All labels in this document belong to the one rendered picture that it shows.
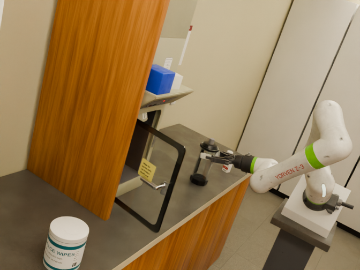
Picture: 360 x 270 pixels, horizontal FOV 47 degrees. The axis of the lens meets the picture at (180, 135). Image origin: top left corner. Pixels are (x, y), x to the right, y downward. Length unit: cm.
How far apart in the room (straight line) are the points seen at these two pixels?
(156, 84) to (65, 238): 66
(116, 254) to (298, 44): 342
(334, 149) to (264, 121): 298
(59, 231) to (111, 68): 63
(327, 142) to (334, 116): 12
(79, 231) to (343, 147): 108
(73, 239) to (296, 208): 133
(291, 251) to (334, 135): 85
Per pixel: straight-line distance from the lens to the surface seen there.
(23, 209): 181
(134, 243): 175
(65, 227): 149
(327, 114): 189
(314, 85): 458
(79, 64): 175
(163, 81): 164
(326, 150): 184
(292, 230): 233
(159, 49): 175
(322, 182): 218
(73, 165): 186
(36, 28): 184
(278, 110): 470
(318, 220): 237
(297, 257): 247
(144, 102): 166
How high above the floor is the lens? 197
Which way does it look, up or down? 20 degrees down
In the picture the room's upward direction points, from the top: 18 degrees clockwise
